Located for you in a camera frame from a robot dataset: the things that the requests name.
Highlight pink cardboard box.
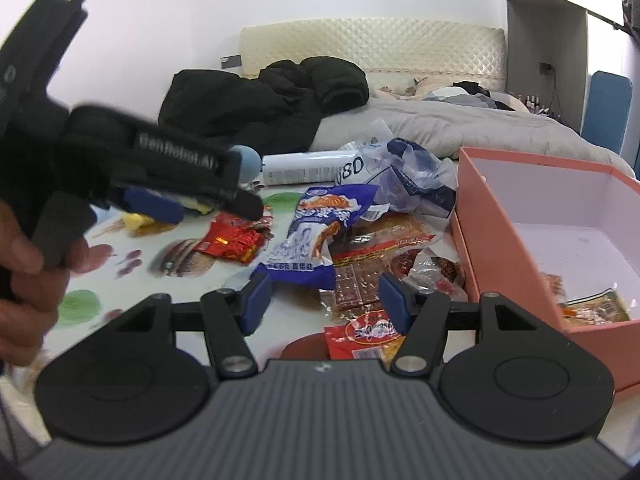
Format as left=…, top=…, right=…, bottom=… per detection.
left=447, top=146, right=640, bottom=392

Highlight small black cloth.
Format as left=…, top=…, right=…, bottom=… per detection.
left=452, top=80, right=496, bottom=97

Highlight person's left hand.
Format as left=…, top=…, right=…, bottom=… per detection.
left=0, top=201, right=114, bottom=368

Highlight row of small bottles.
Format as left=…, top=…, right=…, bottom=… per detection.
left=516, top=92, right=562, bottom=120

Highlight printed bed sheet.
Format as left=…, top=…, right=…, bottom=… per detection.
left=0, top=152, right=481, bottom=413

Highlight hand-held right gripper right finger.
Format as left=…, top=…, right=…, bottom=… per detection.
left=378, top=271, right=546, bottom=379

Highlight printed pillow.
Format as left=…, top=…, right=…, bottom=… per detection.
left=378, top=76, right=433, bottom=99

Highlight blue upholstered chair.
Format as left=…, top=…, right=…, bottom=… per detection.
left=581, top=71, right=634, bottom=155

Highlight clear dark red snack packet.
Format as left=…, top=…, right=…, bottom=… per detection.
left=399, top=249, right=467, bottom=302

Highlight black jacket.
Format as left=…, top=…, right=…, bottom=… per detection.
left=158, top=56, right=370, bottom=154

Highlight blue white snack bag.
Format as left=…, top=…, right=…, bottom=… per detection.
left=255, top=185, right=381, bottom=291

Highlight grey tall cabinet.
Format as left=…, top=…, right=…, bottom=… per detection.
left=505, top=0, right=592, bottom=128

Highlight clear packet of brown squares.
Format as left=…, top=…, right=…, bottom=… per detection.
left=320, top=259, right=396, bottom=317

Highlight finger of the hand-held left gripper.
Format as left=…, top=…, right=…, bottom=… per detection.
left=200, top=186, right=265, bottom=222
left=107, top=184, right=187, bottom=224

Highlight red shrimp snack packet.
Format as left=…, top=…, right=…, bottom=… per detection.
left=324, top=309, right=407, bottom=361

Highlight clear blue plastic bag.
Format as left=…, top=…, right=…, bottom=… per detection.
left=334, top=137, right=459, bottom=219

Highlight white spray can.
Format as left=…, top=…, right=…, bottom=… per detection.
left=261, top=151, right=369, bottom=186

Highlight orange bread snack packet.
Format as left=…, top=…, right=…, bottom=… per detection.
left=330, top=211, right=449, bottom=267

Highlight grey duvet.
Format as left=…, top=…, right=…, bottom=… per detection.
left=309, top=92, right=637, bottom=177

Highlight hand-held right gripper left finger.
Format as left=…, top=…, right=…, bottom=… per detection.
left=107, top=275, right=273, bottom=380

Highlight clear golden brown snack packet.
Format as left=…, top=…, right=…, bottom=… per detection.
left=560, top=287, right=634, bottom=324

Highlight light blue white cloth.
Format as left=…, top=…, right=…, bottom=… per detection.
left=425, top=86, right=476, bottom=103

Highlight small red snack packet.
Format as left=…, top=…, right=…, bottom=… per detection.
left=192, top=212, right=274, bottom=266

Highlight cream quilted headboard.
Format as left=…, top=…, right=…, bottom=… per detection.
left=240, top=19, right=506, bottom=95

